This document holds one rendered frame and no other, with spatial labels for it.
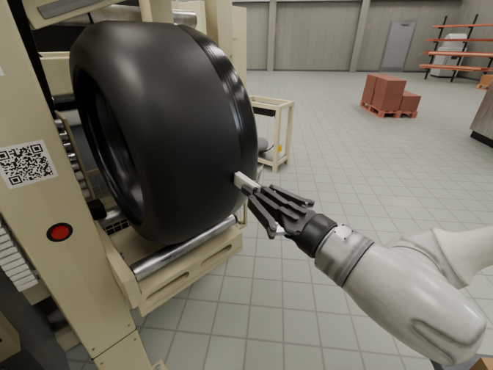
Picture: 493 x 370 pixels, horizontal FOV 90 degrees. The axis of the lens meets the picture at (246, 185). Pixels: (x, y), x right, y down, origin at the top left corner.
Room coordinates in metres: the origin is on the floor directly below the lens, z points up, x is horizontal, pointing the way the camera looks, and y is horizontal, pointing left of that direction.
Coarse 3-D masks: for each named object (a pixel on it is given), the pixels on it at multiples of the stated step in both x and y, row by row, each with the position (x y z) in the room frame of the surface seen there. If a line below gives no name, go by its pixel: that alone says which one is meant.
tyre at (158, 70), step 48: (96, 48) 0.51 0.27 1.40; (144, 48) 0.50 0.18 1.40; (192, 48) 0.57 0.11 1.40; (96, 96) 0.79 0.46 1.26; (144, 96) 0.44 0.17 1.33; (192, 96) 0.48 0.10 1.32; (240, 96) 0.55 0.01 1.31; (96, 144) 0.72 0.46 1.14; (144, 144) 0.41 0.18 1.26; (192, 144) 0.43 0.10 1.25; (240, 144) 0.50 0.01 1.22; (144, 192) 0.42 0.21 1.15; (192, 192) 0.41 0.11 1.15; (240, 192) 0.51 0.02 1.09
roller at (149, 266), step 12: (216, 228) 0.59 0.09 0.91; (192, 240) 0.53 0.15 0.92; (204, 240) 0.55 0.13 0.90; (156, 252) 0.48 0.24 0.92; (168, 252) 0.48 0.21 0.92; (180, 252) 0.50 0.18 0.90; (132, 264) 0.44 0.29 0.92; (144, 264) 0.44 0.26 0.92; (156, 264) 0.45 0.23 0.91; (144, 276) 0.43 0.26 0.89
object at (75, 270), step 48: (0, 0) 0.44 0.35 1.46; (0, 48) 0.43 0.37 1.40; (0, 96) 0.41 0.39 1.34; (0, 144) 0.39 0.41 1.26; (48, 144) 0.43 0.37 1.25; (0, 192) 0.37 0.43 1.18; (48, 192) 0.41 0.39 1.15; (48, 240) 0.39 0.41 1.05; (96, 240) 0.44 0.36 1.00; (48, 288) 0.36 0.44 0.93; (96, 288) 0.41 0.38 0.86; (96, 336) 0.38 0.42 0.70
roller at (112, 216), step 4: (116, 208) 0.68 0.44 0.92; (108, 212) 0.66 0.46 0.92; (112, 212) 0.66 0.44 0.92; (116, 212) 0.66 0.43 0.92; (120, 212) 0.67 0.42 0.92; (108, 216) 0.64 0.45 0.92; (112, 216) 0.65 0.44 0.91; (116, 216) 0.65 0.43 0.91; (120, 216) 0.66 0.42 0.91; (124, 216) 0.67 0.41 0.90; (100, 220) 0.62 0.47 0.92; (104, 220) 0.63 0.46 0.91; (108, 220) 0.63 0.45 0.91; (112, 220) 0.64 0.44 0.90; (116, 220) 0.65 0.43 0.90; (120, 220) 0.66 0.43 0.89; (100, 224) 0.63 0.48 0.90; (104, 224) 0.62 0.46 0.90; (108, 224) 0.63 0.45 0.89; (112, 224) 0.65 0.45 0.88
